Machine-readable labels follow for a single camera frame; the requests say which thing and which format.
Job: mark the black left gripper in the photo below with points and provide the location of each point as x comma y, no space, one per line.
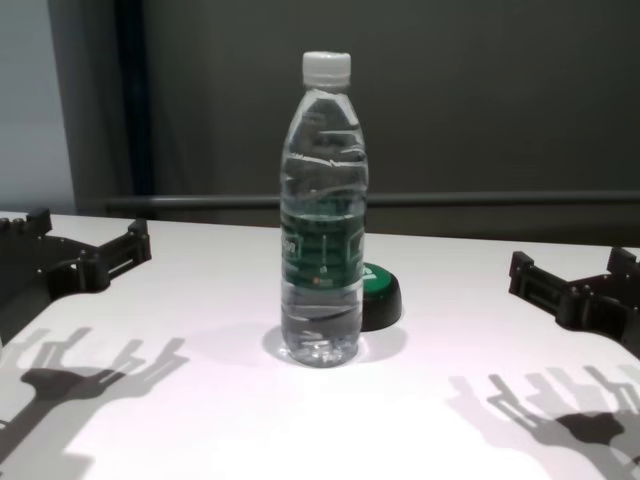
30,275

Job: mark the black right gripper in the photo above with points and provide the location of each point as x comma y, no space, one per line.
610,310

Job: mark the clear water bottle green label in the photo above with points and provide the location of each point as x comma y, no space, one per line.
322,175

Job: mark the green buzzer button black base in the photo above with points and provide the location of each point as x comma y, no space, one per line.
382,300

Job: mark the dark vertical post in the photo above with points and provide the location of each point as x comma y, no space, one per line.
132,100

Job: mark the grey horizontal rail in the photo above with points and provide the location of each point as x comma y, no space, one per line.
450,201

